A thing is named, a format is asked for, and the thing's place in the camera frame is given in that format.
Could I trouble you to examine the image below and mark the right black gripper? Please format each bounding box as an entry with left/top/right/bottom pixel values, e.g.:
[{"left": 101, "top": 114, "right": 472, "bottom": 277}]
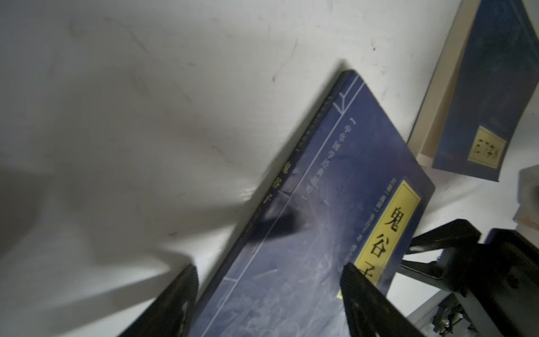
[{"left": 397, "top": 218, "right": 539, "bottom": 337}]

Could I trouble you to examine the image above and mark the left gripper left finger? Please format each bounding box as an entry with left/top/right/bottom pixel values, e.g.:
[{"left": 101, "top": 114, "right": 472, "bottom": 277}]
[{"left": 120, "top": 264, "right": 199, "bottom": 337}]

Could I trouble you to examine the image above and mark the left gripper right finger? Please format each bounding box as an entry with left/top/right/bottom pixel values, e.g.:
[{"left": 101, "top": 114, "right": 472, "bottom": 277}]
[{"left": 341, "top": 263, "right": 422, "bottom": 337}]

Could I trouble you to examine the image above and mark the blue book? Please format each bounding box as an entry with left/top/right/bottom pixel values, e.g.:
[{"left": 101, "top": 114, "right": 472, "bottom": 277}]
[
  {"left": 408, "top": 0, "right": 538, "bottom": 181},
  {"left": 190, "top": 70, "right": 435, "bottom": 336}
]

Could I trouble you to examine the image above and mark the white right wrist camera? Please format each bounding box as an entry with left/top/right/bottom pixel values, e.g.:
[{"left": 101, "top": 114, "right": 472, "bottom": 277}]
[{"left": 513, "top": 165, "right": 539, "bottom": 230}]

